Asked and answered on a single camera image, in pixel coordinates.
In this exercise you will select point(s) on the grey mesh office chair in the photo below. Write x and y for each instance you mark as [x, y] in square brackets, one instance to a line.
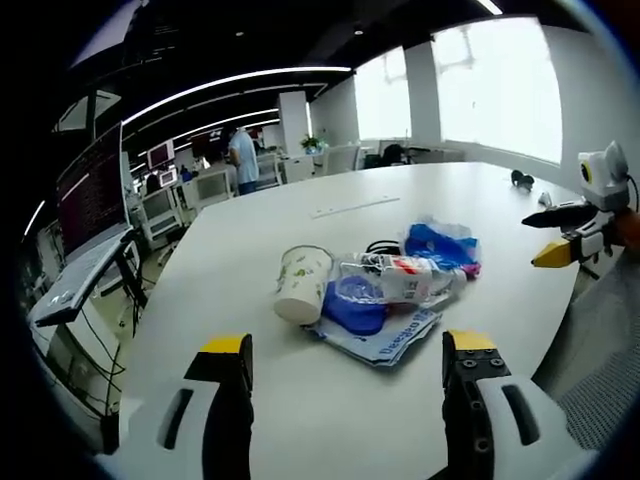
[607, 350]

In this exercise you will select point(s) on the large dark monitor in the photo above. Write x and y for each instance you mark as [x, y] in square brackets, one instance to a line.
[92, 195]

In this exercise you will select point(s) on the blue plastic lid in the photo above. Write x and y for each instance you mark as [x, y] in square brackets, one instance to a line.
[356, 309]

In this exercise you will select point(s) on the black headphones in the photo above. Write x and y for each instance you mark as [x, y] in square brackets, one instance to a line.
[522, 180]

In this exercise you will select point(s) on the white tabletop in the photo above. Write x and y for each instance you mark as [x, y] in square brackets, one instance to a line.
[240, 240]

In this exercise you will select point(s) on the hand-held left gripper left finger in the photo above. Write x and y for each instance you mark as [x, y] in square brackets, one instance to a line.
[220, 395]

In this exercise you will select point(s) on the grey laptop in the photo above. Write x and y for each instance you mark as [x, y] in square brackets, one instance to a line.
[80, 280]

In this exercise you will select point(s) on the person's right hand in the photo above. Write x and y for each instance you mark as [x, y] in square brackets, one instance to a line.
[631, 229]

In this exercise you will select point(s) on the blue white printed paper sheet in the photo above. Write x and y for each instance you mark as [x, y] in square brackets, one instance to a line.
[390, 340]

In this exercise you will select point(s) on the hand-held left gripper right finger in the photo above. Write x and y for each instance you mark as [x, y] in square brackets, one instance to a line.
[480, 395]

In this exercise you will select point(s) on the black laptop stand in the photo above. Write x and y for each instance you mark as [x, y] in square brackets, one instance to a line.
[131, 272]

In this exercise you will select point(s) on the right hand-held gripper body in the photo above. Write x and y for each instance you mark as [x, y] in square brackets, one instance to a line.
[602, 175]

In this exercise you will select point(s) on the red wall screen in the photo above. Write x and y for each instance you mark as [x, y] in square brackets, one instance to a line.
[161, 155]
[206, 142]

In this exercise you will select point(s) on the black office chair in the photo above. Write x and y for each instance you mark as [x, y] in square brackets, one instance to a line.
[392, 152]

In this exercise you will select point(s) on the small desktop monitor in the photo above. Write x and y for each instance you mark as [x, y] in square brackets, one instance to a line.
[167, 178]

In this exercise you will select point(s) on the small white object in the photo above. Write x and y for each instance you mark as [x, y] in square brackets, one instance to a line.
[544, 198]

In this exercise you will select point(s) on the blue clear plastic bag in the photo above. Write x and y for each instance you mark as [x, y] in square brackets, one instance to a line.
[442, 245]

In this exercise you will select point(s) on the clear plastic bottle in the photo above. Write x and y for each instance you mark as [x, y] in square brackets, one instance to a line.
[405, 280]

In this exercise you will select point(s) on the white paper cup green print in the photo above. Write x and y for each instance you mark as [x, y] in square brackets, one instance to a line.
[301, 280]

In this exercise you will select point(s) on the green potted plant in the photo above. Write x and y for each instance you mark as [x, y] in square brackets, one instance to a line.
[313, 143]

